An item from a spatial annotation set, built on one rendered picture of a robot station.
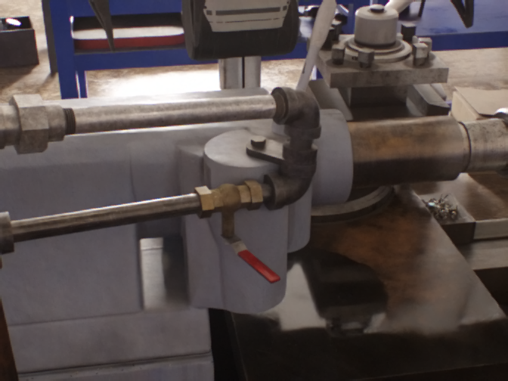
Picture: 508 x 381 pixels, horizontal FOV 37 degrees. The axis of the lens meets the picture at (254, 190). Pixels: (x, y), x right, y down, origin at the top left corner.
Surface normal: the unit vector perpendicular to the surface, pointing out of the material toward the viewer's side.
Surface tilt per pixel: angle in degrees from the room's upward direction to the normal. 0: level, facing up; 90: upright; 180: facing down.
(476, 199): 0
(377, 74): 90
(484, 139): 48
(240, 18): 90
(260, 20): 90
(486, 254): 0
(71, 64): 90
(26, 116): 56
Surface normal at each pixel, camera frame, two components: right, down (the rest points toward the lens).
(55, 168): 0.16, 0.34
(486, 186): 0.00, -0.88
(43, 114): 0.46, -0.15
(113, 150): 0.14, -0.03
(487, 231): 0.11, -0.29
